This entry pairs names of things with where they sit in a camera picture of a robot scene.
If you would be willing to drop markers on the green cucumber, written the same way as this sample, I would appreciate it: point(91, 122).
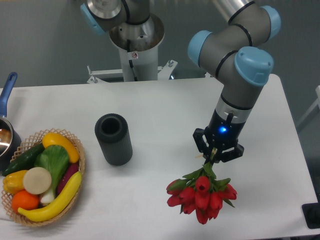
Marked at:
point(25, 161)

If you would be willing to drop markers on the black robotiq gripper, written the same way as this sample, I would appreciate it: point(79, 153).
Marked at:
point(222, 134)

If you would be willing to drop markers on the red tulip bouquet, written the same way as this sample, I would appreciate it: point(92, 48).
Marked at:
point(201, 192)

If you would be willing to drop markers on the purple sweet potato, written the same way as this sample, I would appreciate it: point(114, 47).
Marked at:
point(72, 169)

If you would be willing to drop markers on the black device at edge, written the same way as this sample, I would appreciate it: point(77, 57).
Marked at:
point(311, 212)

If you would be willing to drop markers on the green bok choy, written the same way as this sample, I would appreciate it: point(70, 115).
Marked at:
point(55, 159)

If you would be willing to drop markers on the yellow squash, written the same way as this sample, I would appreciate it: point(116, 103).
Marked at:
point(53, 138)

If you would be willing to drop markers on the yellow bell pepper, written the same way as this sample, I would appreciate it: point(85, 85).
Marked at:
point(13, 183)

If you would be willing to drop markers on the blue handled saucepan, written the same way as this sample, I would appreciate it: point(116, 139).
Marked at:
point(9, 138)

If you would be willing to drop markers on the beige round disc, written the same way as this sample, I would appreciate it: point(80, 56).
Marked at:
point(37, 180)

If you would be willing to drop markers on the yellow banana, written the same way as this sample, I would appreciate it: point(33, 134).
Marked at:
point(59, 203)

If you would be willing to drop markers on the dark grey ribbed vase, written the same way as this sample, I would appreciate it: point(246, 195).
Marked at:
point(112, 133)

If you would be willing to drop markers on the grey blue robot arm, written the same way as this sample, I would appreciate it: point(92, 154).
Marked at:
point(232, 56)

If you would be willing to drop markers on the white frame at right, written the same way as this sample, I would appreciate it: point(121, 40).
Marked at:
point(310, 113)

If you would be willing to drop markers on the orange fruit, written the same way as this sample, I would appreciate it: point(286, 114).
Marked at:
point(24, 200)

